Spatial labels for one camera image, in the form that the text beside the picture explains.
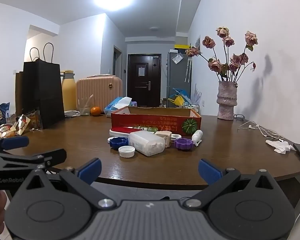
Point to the black paper bag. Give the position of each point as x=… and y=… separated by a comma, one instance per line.
x=43, y=95

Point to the small ceiling lamp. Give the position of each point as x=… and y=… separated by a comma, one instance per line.
x=153, y=28

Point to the yellow box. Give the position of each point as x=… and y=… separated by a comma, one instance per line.
x=182, y=46

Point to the white bottle cap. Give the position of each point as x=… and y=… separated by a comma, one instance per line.
x=126, y=152

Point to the dark brown door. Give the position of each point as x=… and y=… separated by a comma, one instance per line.
x=144, y=80

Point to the grey refrigerator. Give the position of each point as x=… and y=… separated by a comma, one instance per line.
x=178, y=78

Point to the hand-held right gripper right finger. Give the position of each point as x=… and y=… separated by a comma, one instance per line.
x=209, y=172

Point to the blue tissue pack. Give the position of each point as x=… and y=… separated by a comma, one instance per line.
x=117, y=103

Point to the row of small bottles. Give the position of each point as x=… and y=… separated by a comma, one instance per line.
x=193, y=105

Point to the dried pink roses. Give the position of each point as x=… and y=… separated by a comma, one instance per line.
x=216, y=65

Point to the wall picture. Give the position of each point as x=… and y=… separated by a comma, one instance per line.
x=198, y=42

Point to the purple bottle cap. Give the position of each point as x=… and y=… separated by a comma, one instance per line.
x=184, y=144

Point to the pink ceramic vase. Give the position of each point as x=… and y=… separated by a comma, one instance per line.
x=226, y=100

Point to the red and white lint brush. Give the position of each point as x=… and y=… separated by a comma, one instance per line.
x=119, y=131

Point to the green tube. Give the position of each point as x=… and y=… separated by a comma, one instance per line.
x=152, y=129

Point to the red cardboard box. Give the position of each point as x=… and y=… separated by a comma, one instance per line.
x=155, y=122

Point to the glass cup with straws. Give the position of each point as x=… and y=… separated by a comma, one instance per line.
x=84, y=108

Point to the blue bottle cap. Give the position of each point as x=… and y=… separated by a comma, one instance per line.
x=118, y=143

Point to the crumpled white tissue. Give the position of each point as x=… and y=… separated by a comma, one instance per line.
x=281, y=146

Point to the orange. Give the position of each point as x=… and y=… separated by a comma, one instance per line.
x=95, y=111

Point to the orange snack packet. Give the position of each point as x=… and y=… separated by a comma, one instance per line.
x=23, y=125

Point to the beige plug adapter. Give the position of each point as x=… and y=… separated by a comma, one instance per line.
x=165, y=138

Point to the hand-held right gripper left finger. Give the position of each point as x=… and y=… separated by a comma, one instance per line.
x=91, y=170

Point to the blue and yellow toy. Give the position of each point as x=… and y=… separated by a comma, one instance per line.
x=178, y=98

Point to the small purple container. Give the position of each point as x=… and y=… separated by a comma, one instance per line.
x=134, y=103

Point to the yellow thermos jug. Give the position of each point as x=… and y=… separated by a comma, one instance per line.
x=68, y=93

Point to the translucent white plastic container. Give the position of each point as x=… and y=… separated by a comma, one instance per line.
x=146, y=143

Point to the black eyeglasses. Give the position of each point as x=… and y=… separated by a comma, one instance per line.
x=239, y=116

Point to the white spray bottle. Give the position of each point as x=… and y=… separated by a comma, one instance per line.
x=197, y=136

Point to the pink suitcase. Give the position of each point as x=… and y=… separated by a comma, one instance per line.
x=100, y=91

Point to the blue patterned bag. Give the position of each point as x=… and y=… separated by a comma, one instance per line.
x=0, y=112

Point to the white earphones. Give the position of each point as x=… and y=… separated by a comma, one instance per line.
x=263, y=130

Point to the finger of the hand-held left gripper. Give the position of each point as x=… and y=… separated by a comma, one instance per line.
x=15, y=142
x=52, y=155

